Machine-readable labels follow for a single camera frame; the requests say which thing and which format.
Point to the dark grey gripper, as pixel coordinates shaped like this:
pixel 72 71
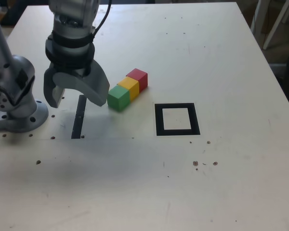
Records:
pixel 79 71

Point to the green cube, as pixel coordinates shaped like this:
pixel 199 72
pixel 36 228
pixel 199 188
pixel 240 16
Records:
pixel 118 99

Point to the yellow cube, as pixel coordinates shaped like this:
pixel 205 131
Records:
pixel 128 83

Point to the red cube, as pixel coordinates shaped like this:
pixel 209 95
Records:
pixel 140 79

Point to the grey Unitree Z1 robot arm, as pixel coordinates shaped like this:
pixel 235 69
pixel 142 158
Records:
pixel 14 72

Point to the black tape square outline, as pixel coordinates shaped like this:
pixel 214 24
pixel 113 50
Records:
pixel 159 120

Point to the black tape strip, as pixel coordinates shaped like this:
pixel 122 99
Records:
pixel 78 120

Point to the white furniture frame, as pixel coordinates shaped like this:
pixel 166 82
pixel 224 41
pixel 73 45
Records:
pixel 277 24

